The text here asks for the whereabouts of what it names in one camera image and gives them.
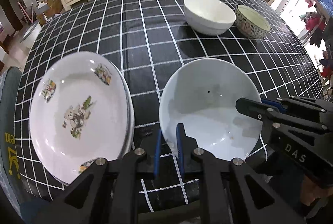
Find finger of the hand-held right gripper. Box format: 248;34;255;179
261;95;333;116
235;98;327;134

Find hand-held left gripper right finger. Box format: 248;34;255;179
176;124;307;224

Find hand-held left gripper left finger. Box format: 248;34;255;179
39;129;163;224

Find white bowl with pink flowers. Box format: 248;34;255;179
159;58;263;162

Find flower-patterned bowl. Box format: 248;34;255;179
235;4;271;40

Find plain white bowl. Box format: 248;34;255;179
184;0;236;36

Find white plate with bear print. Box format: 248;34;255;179
29;52;130;184

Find clothes drying rack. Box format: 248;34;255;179
299;0;333;79

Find black white checked tablecloth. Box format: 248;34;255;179
14;0;324;214

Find white mop bucket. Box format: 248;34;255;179
21;22;42;49

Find cardboard boxes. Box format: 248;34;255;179
39;0;64;22

